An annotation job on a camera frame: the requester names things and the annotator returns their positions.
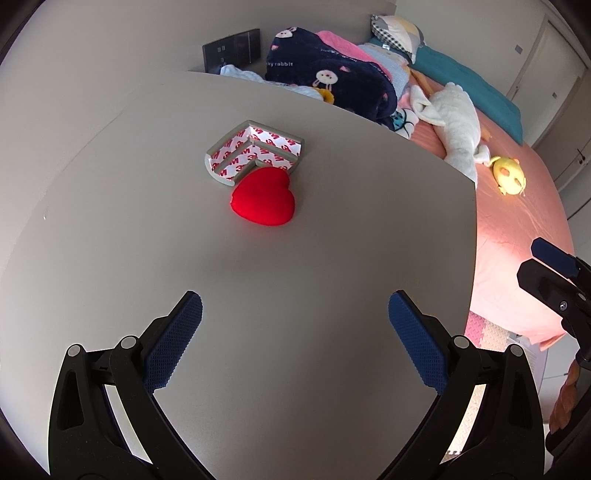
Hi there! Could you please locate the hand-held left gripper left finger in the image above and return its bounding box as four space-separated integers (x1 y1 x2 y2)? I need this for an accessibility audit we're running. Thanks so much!
48 291 204 480

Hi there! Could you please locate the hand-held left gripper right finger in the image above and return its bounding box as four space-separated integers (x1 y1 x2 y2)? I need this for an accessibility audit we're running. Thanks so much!
379 290 546 480

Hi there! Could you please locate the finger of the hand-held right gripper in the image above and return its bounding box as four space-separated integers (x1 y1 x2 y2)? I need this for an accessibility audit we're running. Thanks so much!
531 237 591 283
517 259 591 320

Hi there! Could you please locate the person's right hand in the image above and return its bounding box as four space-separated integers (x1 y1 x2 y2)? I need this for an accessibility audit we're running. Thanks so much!
549 357 581 432

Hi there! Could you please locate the bed with pink sheet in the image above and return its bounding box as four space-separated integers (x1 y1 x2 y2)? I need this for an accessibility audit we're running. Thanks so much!
397 83 578 350

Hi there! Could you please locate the pastel foam floor mat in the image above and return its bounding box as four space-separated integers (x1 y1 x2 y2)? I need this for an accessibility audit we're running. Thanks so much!
443 311 550 465

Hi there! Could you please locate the yellow chick plush toy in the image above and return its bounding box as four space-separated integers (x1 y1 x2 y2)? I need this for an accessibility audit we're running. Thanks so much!
489 156 528 198

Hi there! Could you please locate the red heart cushion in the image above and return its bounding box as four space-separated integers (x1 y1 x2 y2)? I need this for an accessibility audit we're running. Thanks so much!
230 167 297 227

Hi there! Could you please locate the white goose plush toy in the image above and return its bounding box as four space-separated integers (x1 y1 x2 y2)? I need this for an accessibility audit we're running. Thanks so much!
409 82 493 185

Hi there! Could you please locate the white wardrobe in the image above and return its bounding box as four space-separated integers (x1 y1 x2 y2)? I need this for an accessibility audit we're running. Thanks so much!
505 14 591 217

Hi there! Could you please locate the teal pillow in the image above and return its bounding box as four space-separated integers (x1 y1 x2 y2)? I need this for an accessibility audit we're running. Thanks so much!
369 37 525 147

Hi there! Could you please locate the white cartoon print cloth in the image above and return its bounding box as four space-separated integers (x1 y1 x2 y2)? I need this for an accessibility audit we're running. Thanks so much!
390 107 421 140

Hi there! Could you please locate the grey foam corner guard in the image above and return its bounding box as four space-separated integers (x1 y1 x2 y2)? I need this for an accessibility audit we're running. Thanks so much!
204 119 306 188

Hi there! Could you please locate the light blue fleece blanket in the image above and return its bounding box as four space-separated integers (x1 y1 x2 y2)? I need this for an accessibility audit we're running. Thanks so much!
358 42 411 93

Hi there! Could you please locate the light blue baby cloth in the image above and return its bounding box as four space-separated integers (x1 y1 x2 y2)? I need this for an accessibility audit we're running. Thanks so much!
221 65 324 101

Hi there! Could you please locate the checked patchwork pillow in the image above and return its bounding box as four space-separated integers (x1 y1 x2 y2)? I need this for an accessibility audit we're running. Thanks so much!
370 15 426 64

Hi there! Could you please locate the navy rabbit print blanket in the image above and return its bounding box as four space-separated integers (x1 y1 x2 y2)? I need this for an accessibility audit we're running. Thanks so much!
265 27 400 123

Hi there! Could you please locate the pink blanket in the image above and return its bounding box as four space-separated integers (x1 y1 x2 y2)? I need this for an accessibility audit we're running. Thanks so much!
316 30 393 77

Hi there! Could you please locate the black wall switch panel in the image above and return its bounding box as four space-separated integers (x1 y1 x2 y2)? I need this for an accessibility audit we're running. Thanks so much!
202 28 262 73

